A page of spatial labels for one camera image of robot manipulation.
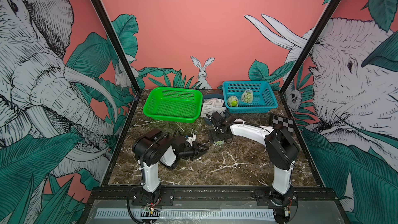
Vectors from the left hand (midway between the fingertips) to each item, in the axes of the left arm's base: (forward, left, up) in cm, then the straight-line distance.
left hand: (209, 149), depth 86 cm
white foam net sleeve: (+35, -18, +3) cm, 40 cm away
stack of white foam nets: (+26, -2, +6) cm, 27 cm away
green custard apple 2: (+32, -20, +1) cm, 38 cm away
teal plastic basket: (+37, -44, -3) cm, 57 cm away
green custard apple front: (+37, -31, +2) cm, 48 cm away
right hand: (+9, -4, 0) cm, 9 cm away
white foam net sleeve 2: (+42, -31, +4) cm, 52 cm away
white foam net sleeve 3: (+4, -4, -2) cm, 5 cm away
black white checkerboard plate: (+16, -53, -2) cm, 56 cm away
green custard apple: (+1, -5, +6) cm, 8 cm away
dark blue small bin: (+42, -6, -2) cm, 43 cm away
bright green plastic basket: (+36, +24, -3) cm, 43 cm away
